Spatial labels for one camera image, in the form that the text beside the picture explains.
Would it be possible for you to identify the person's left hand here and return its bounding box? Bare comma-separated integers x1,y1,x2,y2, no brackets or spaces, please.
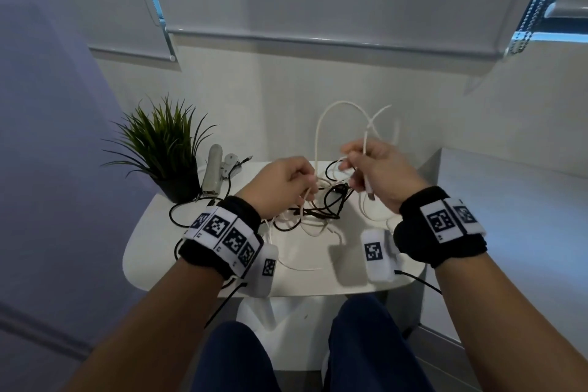
236,156,319,221

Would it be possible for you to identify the person's right hand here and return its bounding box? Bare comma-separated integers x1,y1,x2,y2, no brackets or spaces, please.
339,138,431,214

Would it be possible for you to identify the beige charging cable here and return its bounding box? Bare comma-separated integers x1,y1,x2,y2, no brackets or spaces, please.
301,100,401,204

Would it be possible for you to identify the pile of cables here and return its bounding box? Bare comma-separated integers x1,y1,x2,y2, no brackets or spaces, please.
168,159,405,292

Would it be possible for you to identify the person's left forearm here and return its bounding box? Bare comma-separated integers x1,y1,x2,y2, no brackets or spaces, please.
64,258,230,392

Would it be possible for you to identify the person's right forearm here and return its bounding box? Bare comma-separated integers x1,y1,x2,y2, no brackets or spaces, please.
434,251,588,392

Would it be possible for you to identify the person's right leg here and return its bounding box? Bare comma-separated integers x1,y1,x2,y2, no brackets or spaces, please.
323,293,435,392

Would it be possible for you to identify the person's leg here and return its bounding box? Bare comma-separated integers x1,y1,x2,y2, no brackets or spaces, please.
190,320,281,392
323,293,435,392

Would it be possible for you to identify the person's left leg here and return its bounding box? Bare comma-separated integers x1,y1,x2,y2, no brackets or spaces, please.
190,320,281,392

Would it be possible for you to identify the small white gadget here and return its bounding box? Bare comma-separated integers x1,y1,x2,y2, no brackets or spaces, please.
222,153,243,179

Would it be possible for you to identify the grey oblong device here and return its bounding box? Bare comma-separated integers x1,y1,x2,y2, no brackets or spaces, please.
201,143,224,197

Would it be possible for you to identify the black wristband with marker tags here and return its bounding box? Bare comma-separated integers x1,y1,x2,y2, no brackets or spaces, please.
393,186,489,268
178,195,265,281

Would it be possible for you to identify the green plant in black pot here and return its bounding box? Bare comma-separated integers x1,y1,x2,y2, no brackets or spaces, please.
102,95,219,204

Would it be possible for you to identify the thin black camera cord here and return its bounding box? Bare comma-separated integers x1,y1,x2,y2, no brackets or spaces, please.
204,281,249,328
394,269,443,295

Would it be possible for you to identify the metal bead chain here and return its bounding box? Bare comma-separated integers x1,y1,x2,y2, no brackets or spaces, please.
507,0,575,55

